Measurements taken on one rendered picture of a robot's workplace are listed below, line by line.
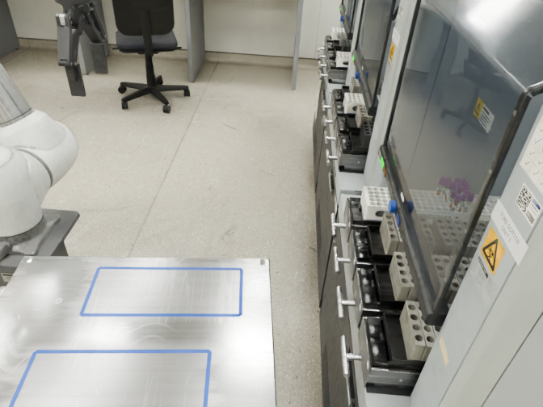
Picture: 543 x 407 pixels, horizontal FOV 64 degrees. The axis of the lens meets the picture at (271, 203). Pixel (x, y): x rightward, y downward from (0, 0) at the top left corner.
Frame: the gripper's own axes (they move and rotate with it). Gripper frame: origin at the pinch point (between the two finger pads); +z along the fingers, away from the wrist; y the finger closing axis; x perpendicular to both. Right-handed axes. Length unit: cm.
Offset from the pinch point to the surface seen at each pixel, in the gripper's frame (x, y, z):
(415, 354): 74, 42, 35
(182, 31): -64, -360, 92
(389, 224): 74, 5, 32
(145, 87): -73, -250, 108
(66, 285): -1.7, 28.4, 37.9
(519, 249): 75, 53, -4
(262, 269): 42, 19, 38
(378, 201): 74, -9, 34
